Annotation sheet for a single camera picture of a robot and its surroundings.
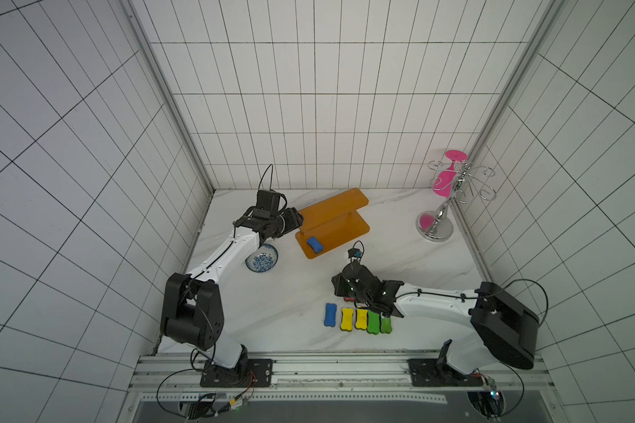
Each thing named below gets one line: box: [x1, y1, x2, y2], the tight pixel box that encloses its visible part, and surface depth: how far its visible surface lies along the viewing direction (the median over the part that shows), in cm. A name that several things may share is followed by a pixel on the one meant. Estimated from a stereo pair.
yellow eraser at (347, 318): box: [340, 307, 354, 331], surface depth 83 cm
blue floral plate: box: [245, 243, 279, 273], surface depth 97 cm
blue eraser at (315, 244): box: [306, 236, 324, 254], surface depth 100 cm
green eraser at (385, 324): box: [379, 316, 393, 334], surface depth 82 cm
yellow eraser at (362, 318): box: [355, 308, 368, 330], surface depth 82 cm
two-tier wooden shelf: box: [295, 187, 371, 260], surface depth 100 cm
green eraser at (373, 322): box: [367, 310, 381, 335], surface depth 81 cm
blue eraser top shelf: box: [323, 303, 337, 327], surface depth 85 cm
